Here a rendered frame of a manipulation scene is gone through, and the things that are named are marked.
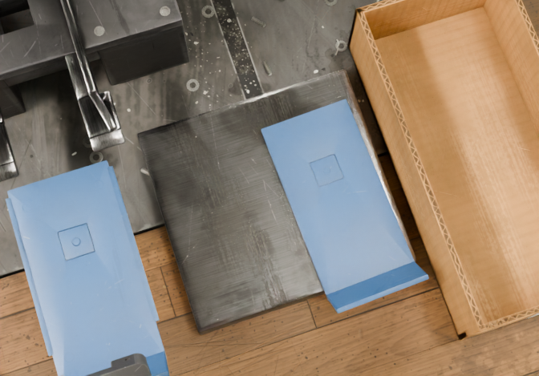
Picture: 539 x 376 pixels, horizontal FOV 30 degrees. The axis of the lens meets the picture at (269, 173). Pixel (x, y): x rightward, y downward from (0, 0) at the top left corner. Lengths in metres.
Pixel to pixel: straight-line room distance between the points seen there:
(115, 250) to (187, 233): 0.09
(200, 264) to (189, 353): 0.07
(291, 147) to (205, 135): 0.07
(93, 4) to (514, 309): 0.38
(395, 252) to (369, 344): 0.07
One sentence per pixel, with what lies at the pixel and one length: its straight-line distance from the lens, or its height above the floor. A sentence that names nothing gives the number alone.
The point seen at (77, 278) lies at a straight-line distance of 0.68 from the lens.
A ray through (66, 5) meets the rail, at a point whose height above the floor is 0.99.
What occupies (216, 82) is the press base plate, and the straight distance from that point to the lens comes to 0.81.
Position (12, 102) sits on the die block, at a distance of 0.79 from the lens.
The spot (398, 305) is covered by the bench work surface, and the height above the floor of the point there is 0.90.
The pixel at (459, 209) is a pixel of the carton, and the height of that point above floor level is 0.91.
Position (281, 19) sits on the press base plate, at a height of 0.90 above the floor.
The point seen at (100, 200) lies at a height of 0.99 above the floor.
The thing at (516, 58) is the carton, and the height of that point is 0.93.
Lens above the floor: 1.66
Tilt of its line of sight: 75 degrees down
